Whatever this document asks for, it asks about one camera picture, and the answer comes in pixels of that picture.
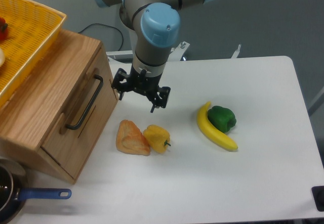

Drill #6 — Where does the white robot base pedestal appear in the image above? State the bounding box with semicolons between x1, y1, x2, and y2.
128;29;137;60

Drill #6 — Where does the yellow toy banana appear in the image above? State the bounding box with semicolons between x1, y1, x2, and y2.
196;101;238;152

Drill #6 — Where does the wooden drawer cabinet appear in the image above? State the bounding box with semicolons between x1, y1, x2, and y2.
1;30;106;184

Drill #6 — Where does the yellow toy bell pepper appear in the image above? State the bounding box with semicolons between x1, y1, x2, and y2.
143;124;171;154

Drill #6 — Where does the red toy pepper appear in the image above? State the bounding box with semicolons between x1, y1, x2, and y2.
0;17;9;41

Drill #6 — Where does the black device at table edge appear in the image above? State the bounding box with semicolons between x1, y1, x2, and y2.
311;186;324;212

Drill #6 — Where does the yellow plastic basket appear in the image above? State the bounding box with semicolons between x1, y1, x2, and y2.
1;0;66;105

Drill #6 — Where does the toy croissant bread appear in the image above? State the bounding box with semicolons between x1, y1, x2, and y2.
115;119;151;156

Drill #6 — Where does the green toy bell pepper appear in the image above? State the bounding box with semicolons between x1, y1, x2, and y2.
207;106;236;133

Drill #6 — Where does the white round object in basket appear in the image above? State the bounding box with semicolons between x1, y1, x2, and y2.
0;49;6;66

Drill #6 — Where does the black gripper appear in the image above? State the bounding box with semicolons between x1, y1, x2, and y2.
111;68;171;113

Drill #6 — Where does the wooden top drawer black handle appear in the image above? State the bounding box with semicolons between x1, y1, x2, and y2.
40;46;120;181

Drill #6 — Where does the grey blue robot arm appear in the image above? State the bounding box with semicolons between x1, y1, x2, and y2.
95;0;214;109

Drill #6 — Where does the black cable on floor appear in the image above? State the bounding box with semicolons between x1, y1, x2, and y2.
77;23;124;52

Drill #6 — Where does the blue handled frying pan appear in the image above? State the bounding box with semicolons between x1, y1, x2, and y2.
1;159;72;223

